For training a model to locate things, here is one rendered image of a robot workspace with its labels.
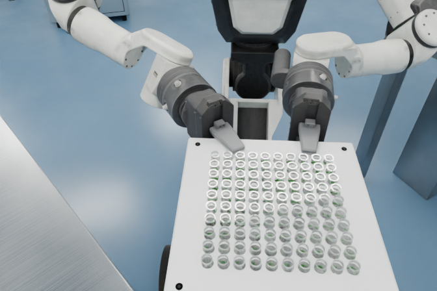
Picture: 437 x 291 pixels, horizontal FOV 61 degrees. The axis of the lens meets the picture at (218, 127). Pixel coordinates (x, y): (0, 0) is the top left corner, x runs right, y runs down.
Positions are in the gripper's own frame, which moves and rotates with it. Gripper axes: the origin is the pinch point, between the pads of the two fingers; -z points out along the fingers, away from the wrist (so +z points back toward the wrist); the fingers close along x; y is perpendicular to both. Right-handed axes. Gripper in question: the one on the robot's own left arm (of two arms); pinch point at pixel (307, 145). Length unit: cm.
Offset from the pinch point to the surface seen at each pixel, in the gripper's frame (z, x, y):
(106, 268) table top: -15.5, 17.8, 29.2
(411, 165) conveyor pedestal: 93, 88, -61
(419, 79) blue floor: 188, 98, -87
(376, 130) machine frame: 88, 66, -39
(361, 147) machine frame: 91, 79, -36
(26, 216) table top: -9, 18, 47
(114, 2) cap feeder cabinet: 229, 78, 141
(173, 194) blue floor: 64, 99, 47
